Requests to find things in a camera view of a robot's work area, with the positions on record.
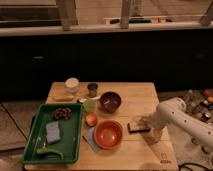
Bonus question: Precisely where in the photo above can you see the dark metal cup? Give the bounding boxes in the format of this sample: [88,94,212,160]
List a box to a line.
[87,83,98,98]

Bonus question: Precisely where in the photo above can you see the bunch of red grapes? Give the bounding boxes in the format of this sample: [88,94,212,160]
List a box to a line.
[52,108,72,120]

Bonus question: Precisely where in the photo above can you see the dark board eraser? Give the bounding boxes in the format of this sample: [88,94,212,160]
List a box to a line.
[127,121,151,133]

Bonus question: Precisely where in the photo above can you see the white cup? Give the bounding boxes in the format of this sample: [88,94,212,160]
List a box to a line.
[65,78,79,93]

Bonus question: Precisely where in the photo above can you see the green plastic tray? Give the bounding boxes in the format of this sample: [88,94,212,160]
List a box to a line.
[22,103,83,164]

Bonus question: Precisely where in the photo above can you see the orange bowl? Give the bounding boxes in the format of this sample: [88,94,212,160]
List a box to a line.
[93,120,123,150]

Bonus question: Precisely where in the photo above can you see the grey cloth napkin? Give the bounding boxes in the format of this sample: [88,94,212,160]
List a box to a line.
[83,128,101,152]

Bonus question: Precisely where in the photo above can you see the black cable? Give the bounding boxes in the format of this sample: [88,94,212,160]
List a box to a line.
[178,162,212,171]

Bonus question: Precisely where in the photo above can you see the grey blue sponge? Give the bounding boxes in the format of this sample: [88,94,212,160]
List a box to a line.
[46,121,61,144]

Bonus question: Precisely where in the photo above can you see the light green cup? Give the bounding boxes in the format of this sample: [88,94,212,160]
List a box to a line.
[83,99,96,113]

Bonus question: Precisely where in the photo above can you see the peach fruit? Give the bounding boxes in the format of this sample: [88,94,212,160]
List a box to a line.
[86,114,97,127]

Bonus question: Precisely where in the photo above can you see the green cucumber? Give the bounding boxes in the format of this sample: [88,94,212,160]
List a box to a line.
[36,148,64,160]

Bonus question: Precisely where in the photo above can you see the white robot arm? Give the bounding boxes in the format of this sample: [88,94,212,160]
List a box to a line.
[139,97,213,151]

